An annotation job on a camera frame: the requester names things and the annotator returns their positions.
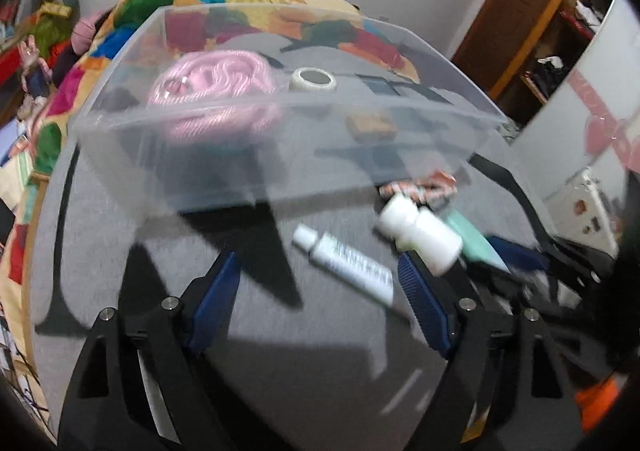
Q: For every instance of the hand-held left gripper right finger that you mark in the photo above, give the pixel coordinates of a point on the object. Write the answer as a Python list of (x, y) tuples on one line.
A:
[(425, 311)]

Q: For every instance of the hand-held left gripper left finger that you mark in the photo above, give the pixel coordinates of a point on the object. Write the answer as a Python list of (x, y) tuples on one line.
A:
[(220, 298)]

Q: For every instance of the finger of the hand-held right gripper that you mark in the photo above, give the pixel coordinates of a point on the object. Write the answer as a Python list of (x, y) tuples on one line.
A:
[(517, 256)]

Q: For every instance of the white plastic bottle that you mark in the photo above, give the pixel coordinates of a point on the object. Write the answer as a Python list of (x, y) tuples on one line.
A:
[(425, 231)]

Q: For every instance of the clear plastic storage box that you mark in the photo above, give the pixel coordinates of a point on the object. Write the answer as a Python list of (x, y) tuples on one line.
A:
[(280, 151)]

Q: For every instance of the mint green packet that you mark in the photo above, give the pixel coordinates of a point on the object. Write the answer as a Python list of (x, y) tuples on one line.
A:
[(480, 246)]

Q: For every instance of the white case with stickers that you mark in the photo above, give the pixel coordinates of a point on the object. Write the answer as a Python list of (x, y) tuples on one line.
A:
[(582, 211)]

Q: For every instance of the white squeeze tube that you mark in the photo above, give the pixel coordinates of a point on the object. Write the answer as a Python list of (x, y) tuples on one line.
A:
[(350, 266)]

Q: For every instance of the red and white wrapper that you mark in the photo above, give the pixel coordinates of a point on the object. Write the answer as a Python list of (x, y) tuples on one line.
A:
[(430, 186)]

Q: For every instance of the white panel with pink ribbon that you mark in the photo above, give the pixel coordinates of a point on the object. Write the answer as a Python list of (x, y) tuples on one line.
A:
[(590, 131)]

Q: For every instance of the brown small block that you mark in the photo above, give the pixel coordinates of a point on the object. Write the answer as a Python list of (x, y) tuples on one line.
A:
[(371, 127)]

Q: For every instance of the wooden shelf unit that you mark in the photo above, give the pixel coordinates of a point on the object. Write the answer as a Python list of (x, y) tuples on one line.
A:
[(565, 46)]

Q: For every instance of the white tape roll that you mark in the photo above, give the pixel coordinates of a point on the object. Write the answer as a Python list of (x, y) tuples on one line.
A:
[(312, 79)]

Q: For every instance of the small pink doll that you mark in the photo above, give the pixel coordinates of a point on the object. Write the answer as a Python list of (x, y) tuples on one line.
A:
[(32, 63)]

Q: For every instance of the colourful patchwork blanket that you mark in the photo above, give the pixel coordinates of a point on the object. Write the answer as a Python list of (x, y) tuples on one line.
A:
[(145, 6)]

